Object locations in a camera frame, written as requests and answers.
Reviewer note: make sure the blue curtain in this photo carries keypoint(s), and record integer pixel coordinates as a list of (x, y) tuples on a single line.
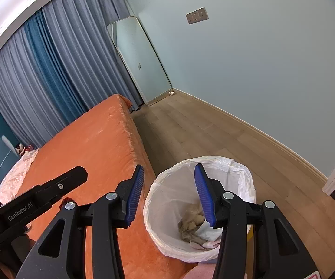
[(60, 69)]

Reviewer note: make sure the small red white toy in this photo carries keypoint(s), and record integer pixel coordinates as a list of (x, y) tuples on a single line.
[(22, 148)]

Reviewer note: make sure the grey curtain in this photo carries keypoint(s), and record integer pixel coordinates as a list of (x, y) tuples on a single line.
[(13, 93), (92, 35)]

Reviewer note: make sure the bin with white plastic liner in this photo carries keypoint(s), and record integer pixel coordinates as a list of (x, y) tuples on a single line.
[(170, 186)]

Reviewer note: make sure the pink blanket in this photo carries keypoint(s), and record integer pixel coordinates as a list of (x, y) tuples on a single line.
[(199, 271)]

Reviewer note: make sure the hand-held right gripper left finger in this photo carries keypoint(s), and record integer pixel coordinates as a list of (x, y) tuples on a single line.
[(135, 191)]

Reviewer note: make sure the orange plush blanket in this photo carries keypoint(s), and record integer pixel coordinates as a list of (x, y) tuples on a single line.
[(92, 139)]

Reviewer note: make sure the wall switch panel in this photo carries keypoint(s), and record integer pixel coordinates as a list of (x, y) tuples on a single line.
[(196, 15)]

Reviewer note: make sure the pink lace pillow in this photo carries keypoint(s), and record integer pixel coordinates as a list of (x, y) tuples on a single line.
[(13, 180)]

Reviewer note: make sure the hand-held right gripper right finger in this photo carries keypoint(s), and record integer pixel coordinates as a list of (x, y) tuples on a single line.
[(203, 197)]

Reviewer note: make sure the light blue padded headboard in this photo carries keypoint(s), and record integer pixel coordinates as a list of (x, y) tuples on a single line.
[(3, 151)]

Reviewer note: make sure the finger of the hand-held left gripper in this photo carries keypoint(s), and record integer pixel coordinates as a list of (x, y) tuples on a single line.
[(63, 184)]

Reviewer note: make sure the standing mirror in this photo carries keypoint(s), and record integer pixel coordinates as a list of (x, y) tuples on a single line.
[(144, 64)]

